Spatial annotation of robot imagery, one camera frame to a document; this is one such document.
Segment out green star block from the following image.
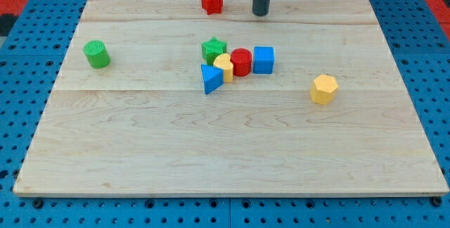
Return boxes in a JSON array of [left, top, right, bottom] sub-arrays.
[[201, 37, 227, 65]]

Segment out red star block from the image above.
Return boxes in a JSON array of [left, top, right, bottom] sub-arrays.
[[201, 0, 224, 15]]

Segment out blue cube block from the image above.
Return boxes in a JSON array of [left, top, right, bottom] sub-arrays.
[[253, 46, 275, 74]]

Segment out red cylinder block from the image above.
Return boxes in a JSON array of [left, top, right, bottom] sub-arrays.
[[231, 48, 252, 77]]

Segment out yellow heart block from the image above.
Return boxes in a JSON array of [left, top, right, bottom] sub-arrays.
[[213, 53, 233, 83]]

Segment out blue triangle block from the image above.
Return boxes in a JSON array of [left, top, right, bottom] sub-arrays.
[[201, 64, 224, 94]]

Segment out yellow hexagon block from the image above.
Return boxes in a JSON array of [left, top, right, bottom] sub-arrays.
[[309, 75, 339, 106]]

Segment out light wooden board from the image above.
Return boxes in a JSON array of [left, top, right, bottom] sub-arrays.
[[13, 0, 449, 198]]

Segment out green cylinder block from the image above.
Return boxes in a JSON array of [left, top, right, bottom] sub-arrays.
[[83, 40, 110, 68]]

